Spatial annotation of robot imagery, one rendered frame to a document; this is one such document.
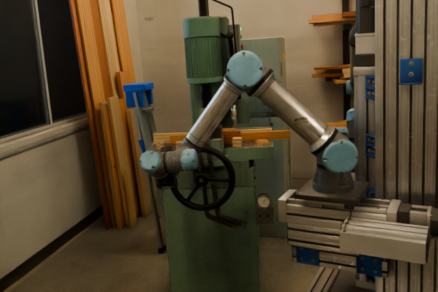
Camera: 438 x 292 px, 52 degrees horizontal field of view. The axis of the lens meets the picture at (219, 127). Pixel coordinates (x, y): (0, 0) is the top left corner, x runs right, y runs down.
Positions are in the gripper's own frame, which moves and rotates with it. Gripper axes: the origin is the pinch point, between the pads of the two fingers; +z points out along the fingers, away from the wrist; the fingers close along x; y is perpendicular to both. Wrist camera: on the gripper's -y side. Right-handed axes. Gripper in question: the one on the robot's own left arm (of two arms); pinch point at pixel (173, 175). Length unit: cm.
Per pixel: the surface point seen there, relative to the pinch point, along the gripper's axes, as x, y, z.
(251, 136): 32, -23, 33
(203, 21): 17, -70, -1
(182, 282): -10, 43, 49
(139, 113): -42, -64, 86
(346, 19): 114, -154, 162
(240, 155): 26.6, -10.8, 21.3
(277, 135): 45, -22, 33
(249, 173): 29.7, -2.7, 25.6
